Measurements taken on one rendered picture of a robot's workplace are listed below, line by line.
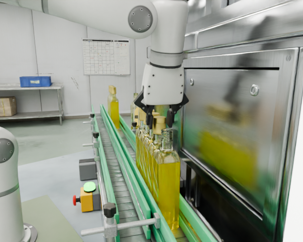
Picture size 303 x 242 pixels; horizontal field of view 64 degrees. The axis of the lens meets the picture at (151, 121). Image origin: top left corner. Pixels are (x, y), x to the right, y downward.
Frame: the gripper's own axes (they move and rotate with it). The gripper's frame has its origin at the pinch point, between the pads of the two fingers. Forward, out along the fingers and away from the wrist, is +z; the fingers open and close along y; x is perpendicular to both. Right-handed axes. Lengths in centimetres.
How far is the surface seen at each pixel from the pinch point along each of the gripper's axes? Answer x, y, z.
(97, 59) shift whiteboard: -570, -16, 127
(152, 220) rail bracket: 19.0, 5.9, 14.7
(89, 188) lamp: -17.5, 19.2, 37.3
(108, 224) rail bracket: 19.0, 15.6, 13.6
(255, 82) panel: 16.5, -12.6, -16.0
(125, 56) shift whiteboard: -572, -86, 121
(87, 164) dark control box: -42, 20, 45
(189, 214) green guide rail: 18.6, -3.1, 15.4
